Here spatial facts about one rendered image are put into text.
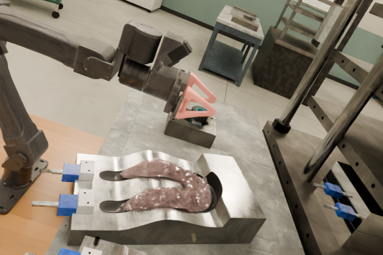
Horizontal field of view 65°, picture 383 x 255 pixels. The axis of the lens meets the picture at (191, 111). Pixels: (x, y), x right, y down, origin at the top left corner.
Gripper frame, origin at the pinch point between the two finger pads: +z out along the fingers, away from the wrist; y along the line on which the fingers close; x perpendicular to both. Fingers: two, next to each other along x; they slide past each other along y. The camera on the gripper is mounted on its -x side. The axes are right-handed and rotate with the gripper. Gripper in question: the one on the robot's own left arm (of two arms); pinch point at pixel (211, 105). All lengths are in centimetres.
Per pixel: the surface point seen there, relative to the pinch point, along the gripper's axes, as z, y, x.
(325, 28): 160, 372, -5
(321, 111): 61, 73, 14
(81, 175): -22.2, 1.9, 32.9
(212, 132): 13, 47, 32
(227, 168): 17.4, 20.8, 27.8
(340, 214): 61, 22, 30
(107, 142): -22, 28, 40
